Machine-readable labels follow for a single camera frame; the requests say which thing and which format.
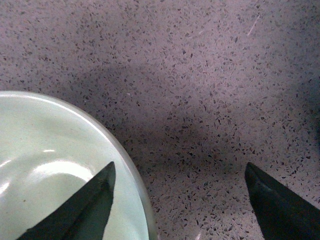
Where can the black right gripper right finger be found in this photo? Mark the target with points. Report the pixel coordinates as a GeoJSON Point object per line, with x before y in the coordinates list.
{"type": "Point", "coordinates": [281, 213]}

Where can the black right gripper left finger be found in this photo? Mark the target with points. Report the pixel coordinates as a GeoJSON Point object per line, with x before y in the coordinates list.
{"type": "Point", "coordinates": [84, 215]}

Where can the green plastic bowl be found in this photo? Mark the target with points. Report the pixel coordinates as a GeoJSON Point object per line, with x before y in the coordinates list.
{"type": "Point", "coordinates": [49, 149]}

